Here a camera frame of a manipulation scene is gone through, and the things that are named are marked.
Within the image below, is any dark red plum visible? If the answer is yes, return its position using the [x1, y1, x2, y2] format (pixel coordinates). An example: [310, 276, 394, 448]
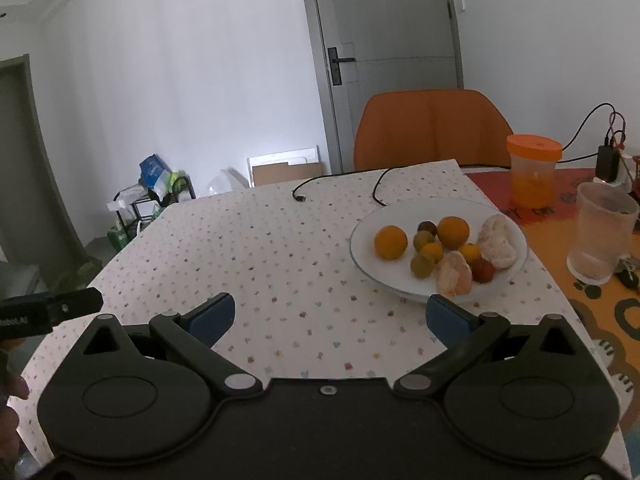
[418, 221, 437, 236]

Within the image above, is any grey door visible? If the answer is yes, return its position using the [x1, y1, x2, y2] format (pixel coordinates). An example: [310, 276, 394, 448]
[304, 0, 463, 172]

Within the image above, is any black door handle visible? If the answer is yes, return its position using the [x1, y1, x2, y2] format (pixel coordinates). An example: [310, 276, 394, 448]
[328, 47, 356, 86]

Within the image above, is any large orange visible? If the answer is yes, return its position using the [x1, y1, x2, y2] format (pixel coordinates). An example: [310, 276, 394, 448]
[374, 226, 408, 261]

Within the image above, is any small orange mandarin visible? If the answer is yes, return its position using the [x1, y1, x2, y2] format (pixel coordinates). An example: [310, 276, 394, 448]
[420, 242, 445, 263]

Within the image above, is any white framed board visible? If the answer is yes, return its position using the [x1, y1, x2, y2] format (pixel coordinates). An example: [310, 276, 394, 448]
[247, 146, 324, 186]

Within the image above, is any clear plastic cup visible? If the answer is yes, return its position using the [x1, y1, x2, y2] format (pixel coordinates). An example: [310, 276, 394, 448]
[566, 182, 639, 286]

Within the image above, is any person's left hand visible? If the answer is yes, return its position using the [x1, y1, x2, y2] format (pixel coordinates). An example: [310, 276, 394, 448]
[1, 338, 29, 479]

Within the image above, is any floral white tablecloth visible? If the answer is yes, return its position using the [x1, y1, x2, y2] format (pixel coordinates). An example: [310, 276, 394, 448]
[19, 158, 634, 476]

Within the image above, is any blue white bag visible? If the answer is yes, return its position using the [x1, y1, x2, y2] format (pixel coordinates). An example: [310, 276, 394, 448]
[139, 154, 171, 200]

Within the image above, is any black metal shelf rack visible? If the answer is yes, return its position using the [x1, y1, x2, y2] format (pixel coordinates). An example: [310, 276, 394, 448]
[107, 172, 195, 242]

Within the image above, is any black usb cable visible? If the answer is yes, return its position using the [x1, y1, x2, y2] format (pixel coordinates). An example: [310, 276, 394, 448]
[290, 164, 402, 207]

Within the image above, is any small yellow-orange mandarin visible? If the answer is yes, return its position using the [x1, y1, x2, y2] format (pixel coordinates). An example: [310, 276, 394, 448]
[459, 244, 483, 266]

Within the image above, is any green kiwi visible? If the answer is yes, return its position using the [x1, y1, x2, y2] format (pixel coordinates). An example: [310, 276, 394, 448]
[412, 231, 435, 252]

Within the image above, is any orange lidded plastic jar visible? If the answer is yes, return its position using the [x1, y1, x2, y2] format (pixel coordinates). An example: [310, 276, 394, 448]
[506, 134, 563, 209]

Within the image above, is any orange chair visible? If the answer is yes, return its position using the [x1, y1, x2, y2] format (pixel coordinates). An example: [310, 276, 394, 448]
[352, 89, 513, 171]

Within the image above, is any brown round kiwi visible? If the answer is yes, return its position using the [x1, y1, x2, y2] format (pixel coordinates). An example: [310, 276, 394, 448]
[410, 254, 436, 280]

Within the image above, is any green box on floor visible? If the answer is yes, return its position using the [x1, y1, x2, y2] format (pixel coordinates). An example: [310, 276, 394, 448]
[107, 226, 129, 252]

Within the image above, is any white plastic bag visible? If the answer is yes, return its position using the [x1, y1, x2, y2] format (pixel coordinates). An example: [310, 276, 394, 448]
[207, 168, 250, 196]

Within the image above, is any white round plate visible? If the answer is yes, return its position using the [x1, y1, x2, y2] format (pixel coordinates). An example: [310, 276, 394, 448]
[349, 197, 529, 304]

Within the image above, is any black power adapter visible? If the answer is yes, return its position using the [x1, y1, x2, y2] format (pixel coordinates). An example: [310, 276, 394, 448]
[596, 144, 620, 183]

